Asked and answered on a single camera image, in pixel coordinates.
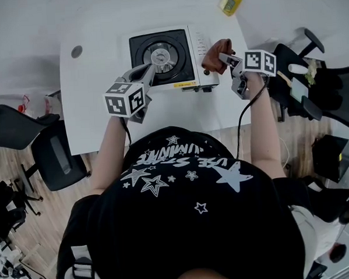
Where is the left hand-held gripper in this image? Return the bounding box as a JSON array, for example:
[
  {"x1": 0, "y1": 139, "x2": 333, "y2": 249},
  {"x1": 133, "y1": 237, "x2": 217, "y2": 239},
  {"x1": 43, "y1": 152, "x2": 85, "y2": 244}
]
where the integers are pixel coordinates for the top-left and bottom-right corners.
[{"x1": 101, "y1": 62, "x2": 159, "y2": 126}]

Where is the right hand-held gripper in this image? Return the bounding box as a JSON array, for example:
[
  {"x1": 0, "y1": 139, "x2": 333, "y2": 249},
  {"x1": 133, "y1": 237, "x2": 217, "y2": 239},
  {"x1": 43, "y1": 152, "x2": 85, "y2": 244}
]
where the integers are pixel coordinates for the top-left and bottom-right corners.
[{"x1": 218, "y1": 48, "x2": 279, "y2": 101}]

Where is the brown knitted cloth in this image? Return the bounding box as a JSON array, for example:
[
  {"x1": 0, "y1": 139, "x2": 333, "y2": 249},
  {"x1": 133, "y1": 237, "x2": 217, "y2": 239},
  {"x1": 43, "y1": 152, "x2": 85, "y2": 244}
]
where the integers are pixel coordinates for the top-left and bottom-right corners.
[{"x1": 200, "y1": 38, "x2": 238, "y2": 76}]

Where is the white portable gas stove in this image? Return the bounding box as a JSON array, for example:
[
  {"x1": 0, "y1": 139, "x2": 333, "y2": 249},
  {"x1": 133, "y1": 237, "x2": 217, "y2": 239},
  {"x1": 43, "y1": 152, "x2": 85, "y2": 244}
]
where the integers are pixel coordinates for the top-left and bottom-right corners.
[{"x1": 121, "y1": 22, "x2": 221, "y2": 96}]

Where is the person's right forearm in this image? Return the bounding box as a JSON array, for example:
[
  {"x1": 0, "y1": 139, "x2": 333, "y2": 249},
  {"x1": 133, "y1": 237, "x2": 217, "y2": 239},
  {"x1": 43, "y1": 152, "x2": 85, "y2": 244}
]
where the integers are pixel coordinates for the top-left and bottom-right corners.
[{"x1": 245, "y1": 71, "x2": 287, "y2": 181}]

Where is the person's left forearm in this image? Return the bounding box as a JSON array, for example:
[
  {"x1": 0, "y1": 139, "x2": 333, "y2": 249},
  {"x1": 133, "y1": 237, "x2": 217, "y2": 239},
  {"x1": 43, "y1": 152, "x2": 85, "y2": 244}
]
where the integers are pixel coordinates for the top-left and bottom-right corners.
[{"x1": 87, "y1": 114, "x2": 134, "y2": 196}]

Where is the yellow oil bottle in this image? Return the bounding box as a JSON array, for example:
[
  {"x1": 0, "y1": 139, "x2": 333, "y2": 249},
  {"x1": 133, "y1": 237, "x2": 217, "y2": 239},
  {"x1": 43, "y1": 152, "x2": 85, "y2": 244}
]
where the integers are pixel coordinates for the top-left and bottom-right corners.
[{"x1": 218, "y1": 0, "x2": 248, "y2": 17}]

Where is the white cylinder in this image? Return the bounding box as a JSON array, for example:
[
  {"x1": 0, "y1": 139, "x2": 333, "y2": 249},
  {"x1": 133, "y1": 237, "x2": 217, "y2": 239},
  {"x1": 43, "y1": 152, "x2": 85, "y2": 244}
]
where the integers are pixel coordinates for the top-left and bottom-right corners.
[{"x1": 287, "y1": 62, "x2": 309, "y2": 76}]

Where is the grey round table grommet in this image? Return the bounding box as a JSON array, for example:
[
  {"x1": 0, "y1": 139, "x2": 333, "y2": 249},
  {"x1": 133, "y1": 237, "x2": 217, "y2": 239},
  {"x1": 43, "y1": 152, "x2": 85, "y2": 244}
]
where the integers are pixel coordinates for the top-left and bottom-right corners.
[{"x1": 70, "y1": 45, "x2": 84, "y2": 59}]

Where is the grey rectangular block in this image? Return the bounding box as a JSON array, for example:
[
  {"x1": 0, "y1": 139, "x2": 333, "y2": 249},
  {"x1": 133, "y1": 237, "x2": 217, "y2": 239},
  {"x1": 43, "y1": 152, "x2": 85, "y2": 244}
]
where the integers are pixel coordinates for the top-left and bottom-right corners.
[{"x1": 288, "y1": 76, "x2": 309, "y2": 103}]

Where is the green leafy bunch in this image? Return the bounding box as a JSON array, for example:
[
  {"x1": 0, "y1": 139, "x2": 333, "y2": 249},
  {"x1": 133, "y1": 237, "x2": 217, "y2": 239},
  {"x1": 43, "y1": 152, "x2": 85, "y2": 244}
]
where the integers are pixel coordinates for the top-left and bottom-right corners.
[{"x1": 303, "y1": 59, "x2": 319, "y2": 87}]

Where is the black office chair with headrest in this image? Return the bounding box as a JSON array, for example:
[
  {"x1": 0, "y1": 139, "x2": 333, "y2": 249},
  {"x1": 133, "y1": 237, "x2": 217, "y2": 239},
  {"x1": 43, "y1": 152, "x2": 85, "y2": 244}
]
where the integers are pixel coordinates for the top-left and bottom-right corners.
[{"x1": 263, "y1": 25, "x2": 349, "y2": 136}]

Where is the clear plastic bag red print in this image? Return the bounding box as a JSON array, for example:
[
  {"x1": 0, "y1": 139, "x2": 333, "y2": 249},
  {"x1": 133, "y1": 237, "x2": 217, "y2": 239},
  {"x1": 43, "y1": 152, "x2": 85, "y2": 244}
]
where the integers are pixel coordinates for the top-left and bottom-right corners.
[{"x1": 16, "y1": 92, "x2": 64, "y2": 121}]

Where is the black mesh office chair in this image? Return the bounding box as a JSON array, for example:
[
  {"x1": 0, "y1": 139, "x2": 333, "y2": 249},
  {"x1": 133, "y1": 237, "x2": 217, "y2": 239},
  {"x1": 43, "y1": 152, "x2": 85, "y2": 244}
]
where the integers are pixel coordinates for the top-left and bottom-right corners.
[{"x1": 0, "y1": 99, "x2": 93, "y2": 218}]

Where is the black box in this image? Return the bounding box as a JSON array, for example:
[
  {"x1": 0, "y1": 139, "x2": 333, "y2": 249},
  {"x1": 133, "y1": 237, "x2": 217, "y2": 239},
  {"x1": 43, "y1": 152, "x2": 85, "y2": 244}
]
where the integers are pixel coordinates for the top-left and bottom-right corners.
[{"x1": 311, "y1": 132, "x2": 349, "y2": 185}]

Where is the black star-print T-shirt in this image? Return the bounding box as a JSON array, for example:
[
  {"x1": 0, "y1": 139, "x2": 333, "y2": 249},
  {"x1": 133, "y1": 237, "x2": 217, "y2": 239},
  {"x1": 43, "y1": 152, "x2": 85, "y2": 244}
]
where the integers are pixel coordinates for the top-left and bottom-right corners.
[{"x1": 48, "y1": 119, "x2": 316, "y2": 279}]

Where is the cluttered white desk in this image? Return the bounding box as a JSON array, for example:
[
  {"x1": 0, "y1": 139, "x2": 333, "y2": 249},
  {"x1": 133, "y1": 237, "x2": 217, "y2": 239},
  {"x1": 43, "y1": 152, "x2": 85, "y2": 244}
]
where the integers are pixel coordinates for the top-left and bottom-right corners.
[{"x1": 0, "y1": 238, "x2": 59, "y2": 279}]

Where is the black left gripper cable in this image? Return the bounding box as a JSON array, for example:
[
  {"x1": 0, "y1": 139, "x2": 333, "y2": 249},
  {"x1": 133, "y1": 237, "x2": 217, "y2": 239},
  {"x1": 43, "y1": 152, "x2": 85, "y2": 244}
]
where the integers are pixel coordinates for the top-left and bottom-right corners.
[{"x1": 119, "y1": 116, "x2": 133, "y2": 148}]

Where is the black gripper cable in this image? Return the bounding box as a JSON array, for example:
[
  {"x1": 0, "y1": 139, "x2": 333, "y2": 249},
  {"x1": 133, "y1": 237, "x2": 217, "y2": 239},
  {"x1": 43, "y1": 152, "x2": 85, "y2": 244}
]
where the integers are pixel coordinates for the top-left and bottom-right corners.
[
  {"x1": 231, "y1": 75, "x2": 274, "y2": 161},
  {"x1": 119, "y1": 116, "x2": 133, "y2": 148}
]

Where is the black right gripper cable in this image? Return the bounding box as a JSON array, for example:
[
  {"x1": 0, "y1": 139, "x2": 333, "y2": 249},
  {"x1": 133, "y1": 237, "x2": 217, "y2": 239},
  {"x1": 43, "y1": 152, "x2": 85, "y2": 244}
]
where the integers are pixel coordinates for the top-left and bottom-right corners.
[{"x1": 231, "y1": 75, "x2": 274, "y2": 161}]

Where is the white floor cable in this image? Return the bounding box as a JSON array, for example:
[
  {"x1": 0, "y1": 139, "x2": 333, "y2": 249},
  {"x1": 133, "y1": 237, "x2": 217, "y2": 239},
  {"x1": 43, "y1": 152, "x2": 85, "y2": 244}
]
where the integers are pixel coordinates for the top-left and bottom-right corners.
[{"x1": 278, "y1": 135, "x2": 291, "y2": 169}]

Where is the white harness strap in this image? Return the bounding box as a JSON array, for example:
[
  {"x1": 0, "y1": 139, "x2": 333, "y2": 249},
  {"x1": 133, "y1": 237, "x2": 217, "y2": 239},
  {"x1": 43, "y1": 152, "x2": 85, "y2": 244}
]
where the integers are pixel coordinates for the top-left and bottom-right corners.
[
  {"x1": 60, "y1": 244, "x2": 105, "y2": 279},
  {"x1": 290, "y1": 206, "x2": 319, "y2": 279}
]

